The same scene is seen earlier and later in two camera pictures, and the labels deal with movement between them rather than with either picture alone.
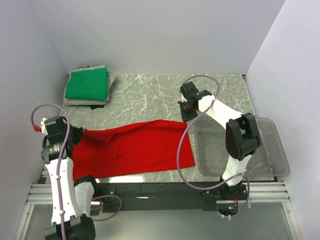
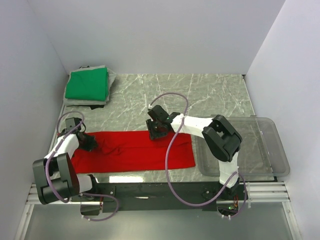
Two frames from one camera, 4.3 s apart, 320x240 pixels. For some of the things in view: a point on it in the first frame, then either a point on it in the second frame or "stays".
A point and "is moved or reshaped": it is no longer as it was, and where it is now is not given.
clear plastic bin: (212, 155) stays
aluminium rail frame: (259, 192) stays
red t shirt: (135, 146) is moved or reshaped
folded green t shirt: (88, 84) stays
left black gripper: (78, 132) → (91, 144)
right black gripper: (186, 117) → (153, 134)
